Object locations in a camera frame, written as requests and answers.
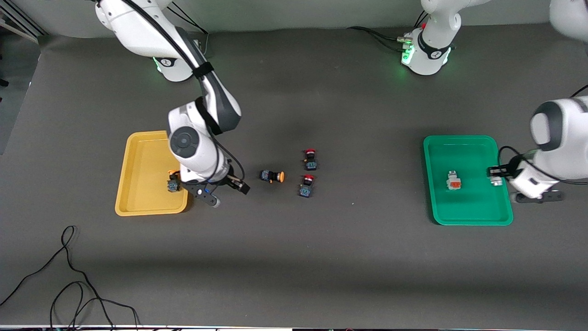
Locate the green plastic tray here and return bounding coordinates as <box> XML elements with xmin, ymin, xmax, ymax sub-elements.
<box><xmin>423</xmin><ymin>135</ymin><xmax>514</xmax><ymax>226</ymax></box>

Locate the yellow plastic tray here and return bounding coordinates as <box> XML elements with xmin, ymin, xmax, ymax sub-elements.
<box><xmin>114</xmin><ymin>131</ymin><xmax>190</xmax><ymax>217</ymax></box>

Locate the dark gray table cloth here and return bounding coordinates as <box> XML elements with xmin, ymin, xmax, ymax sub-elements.
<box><xmin>0</xmin><ymin>18</ymin><xmax>588</xmax><ymax>328</ymax></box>

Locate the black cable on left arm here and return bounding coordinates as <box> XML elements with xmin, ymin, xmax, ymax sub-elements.
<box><xmin>498</xmin><ymin>83</ymin><xmax>588</xmax><ymax>184</ymax></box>

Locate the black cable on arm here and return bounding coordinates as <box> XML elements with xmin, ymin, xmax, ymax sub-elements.
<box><xmin>117</xmin><ymin>0</ymin><xmax>246</xmax><ymax>184</ymax></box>
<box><xmin>498</xmin><ymin>83</ymin><xmax>588</xmax><ymax>184</ymax></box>

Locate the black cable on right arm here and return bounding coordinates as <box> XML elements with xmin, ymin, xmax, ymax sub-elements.
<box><xmin>117</xmin><ymin>0</ymin><xmax>246</xmax><ymax>184</ymax></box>

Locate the black base cable bundle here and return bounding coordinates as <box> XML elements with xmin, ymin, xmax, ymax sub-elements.
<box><xmin>347</xmin><ymin>26</ymin><xmax>407</xmax><ymax>52</ymax></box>
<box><xmin>166</xmin><ymin>2</ymin><xmax>210</xmax><ymax>36</ymax></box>

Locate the loose black cable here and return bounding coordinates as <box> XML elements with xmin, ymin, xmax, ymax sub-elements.
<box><xmin>0</xmin><ymin>225</ymin><xmax>141</xmax><ymax>330</ymax></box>

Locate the metal frame rail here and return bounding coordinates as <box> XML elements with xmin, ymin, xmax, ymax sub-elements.
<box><xmin>0</xmin><ymin>7</ymin><xmax>46</xmax><ymax>38</ymax></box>

